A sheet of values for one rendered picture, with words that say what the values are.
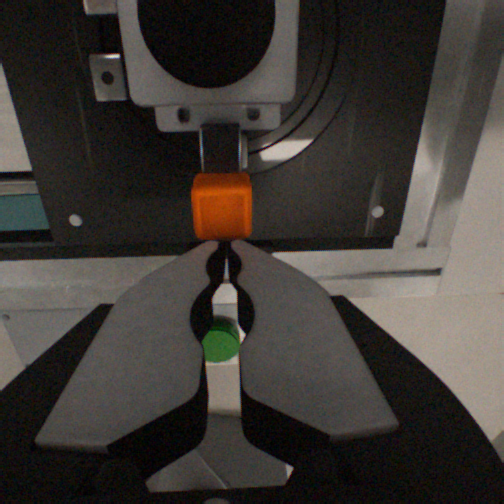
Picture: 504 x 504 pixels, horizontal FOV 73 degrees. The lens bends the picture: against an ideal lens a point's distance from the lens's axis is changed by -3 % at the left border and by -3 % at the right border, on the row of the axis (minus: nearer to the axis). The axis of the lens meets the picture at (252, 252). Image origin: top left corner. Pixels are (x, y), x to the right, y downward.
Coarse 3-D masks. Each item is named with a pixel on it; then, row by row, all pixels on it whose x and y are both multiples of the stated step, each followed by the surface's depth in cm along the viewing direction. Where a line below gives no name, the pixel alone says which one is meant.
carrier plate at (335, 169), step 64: (0, 0) 17; (64, 0) 17; (384, 0) 18; (64, 64) 18; (384, 64) 19; (64, 128) 20; (384, 128) 21; (64, 192) 22; (128, 192) 22; (256, 192) 22; (320, 192) 23; (384, 192) 23
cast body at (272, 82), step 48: (144, 0) 7; (192, 0) 7; (240, 0) 7; (288, 0) 8; (144, 48) 8; (192, 48) 8; (240, 48) 8; (288, 48) 9; (144, 96) 9; (192, 96) 9; (240, 96) 9; (288, 96) 9
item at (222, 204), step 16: (208, 128) 12; (224, 128) 12; (240, 128) 12; (208, 144) 12; (224, 144) 12; (240, 144) 12; (208, 160) 12; (224, 160) 12; (240, 160) 12; (208, 176) 12; (224, 176) 12; (240, 176) 12; (192, 192) 11; (208, 192) 11; (224, 192) 11; (240, 192) 11; (192, 208) 12; (208, 208) 11; (224, 208) 12; (240, 208) 12; (208, 224) 12; (224, 224) 12; (240, 224) 12
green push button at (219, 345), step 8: (216, 320) 28; (216, 328) 28; (224, 328) 28; (232, 328) 28; (208, 336) 28; (216, 336) 28; (224, 336) 28; (232, 336) 28; (208, 344) 28; (216, 344) 28; (224, 344) 28; (232, 344) 28; (208, 352) 29; (216, 352) 29; (224, 352) 29; (232, 352) 29; (208, 360) 29; (216, 360) 29; (224, 360) 29
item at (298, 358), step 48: (240, 240) 12; (240, 288) 10; (288, 288) 10; (288, 336) 8; (336, 336) 8; (240, 384) 7; (288, 384) 7; (336, 384) 7; (288, 432) 6; (336, 432) 6; (384, 432) 6
